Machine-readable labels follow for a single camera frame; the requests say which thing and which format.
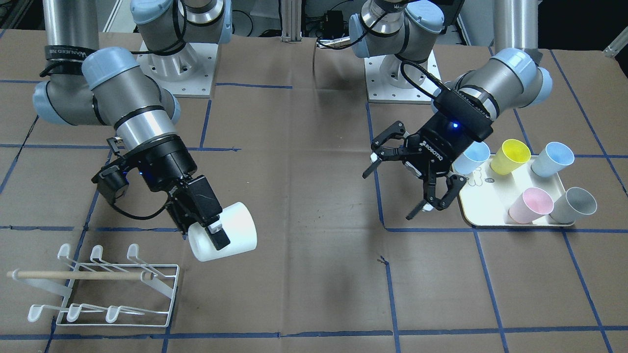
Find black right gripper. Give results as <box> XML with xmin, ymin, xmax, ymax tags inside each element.
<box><xmin>129</xmin><ymin>135</ymin><xmax>231</xmax><ymax>251</ymax></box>

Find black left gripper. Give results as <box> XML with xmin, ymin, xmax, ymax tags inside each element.
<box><xmin>362</xmin><ymin>114</ymin><xmax>475</xmax><ymax>220</ymax></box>

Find white plastic cup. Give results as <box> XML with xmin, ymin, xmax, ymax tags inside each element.
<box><xmin>187</xmin><ymin>202</ymin><xmax>258</xmax><ymax>261</ymax></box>

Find light blue plastic cup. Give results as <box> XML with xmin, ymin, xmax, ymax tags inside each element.
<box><xmin>452</xmin><ymin>142</ymin><xmax>491</xmax><ymax>175</ymax></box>

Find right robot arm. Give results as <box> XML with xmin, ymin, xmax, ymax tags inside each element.
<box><xmin>33</xmin><ymin>0</ymin><xmax>257</xmax><ymax>261</ymax></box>

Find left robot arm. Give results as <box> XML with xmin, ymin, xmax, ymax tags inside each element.
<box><xmin>348</xmin><ymin>0</ymin><xmax>552</xmax><ymax>220</ymax></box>

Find yellow plastic cup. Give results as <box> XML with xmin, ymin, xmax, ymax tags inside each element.
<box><xmin>490</xmin><ymin>139</ymin><xmax>531</xmax><ymax>175</ymax></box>

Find pink plastic cup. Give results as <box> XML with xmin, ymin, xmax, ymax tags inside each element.
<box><xmin>508</xmin><ymin>187</ymin><xmax>554</xmax><ymax>224</ymax></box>

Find grey plastic cup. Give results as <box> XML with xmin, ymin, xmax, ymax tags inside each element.
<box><xmin>549</xmin><ymin>187</ymin><xmax>598</xmax><ymax>224</ymax></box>

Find cream bunny tray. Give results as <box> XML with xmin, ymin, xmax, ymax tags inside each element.
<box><xmin>458</xmin><ymin>154</ymin><xmax>566</xmax><ymax>227</ymax></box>

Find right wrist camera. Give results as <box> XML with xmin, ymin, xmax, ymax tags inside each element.
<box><xmin>91</xmin><ymin>165</ymin><xmax>129</xmax><ymax>205</ymax></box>

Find white wire cup rack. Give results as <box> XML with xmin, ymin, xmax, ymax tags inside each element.
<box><xmin>7</xmin><ymin>244</ymin><xmax>180</xmax><ymax>327</ymax></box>

